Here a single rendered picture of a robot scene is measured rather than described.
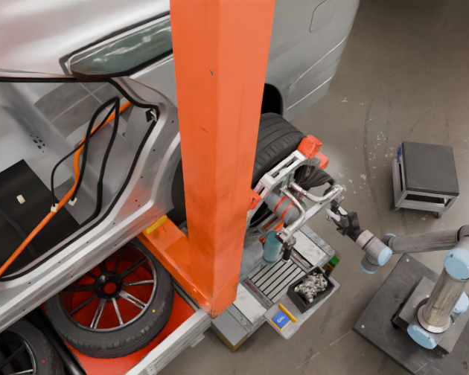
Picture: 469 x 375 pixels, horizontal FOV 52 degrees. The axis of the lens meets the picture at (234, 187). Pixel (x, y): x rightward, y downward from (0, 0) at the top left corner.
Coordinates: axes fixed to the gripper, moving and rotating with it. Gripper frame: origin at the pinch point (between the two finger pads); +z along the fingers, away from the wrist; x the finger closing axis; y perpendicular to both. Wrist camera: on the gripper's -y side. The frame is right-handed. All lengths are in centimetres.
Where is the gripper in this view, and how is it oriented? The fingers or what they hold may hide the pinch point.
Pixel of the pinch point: (330, 207)
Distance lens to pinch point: 250.4
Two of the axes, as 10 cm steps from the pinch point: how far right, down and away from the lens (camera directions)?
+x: 7.3, -5.6, 4.0
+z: -6.8, -6.3, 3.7
